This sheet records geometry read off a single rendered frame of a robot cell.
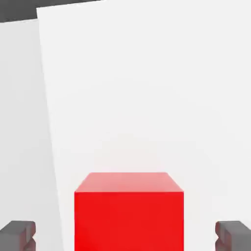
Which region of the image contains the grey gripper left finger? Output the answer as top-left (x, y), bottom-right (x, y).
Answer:
top-left (0, 220), bottom-right (37, 251)

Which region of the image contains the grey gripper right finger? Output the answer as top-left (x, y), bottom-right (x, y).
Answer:
top-left (215, 220), bottom-right (251, 251)

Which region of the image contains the small red cube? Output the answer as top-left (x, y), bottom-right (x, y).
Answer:
top-left (74, 172), bottom-right (184, 251)

